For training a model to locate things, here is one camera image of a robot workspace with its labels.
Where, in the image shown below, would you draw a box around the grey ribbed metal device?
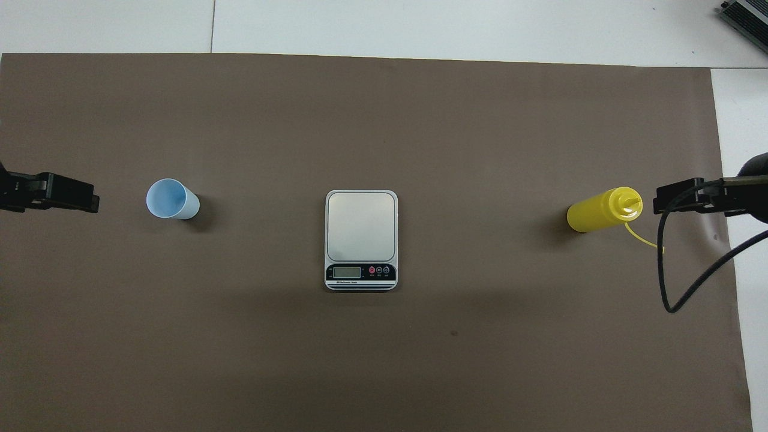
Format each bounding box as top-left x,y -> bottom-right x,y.
720,0 -> 768,56

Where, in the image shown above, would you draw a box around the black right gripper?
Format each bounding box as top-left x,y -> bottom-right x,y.
654,153 -> 768,226

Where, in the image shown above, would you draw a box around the silver digital kitchen scale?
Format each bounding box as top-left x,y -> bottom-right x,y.
325,190 -> 398,292

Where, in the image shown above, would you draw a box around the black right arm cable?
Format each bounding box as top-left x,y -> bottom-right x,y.
657,177 -> 768,314

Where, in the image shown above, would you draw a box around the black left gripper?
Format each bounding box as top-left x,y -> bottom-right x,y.
0,162 -> 100,214

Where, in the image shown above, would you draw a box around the yellow squeeze seasoning bottle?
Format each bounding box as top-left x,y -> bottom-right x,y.
566,187 -> 665,250

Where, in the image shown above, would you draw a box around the brown paper table mat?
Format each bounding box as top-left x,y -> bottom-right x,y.
0,53 -> 754,432

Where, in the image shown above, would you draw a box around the light blue plastic cup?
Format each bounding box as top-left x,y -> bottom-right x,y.
146,178 -> 200,221

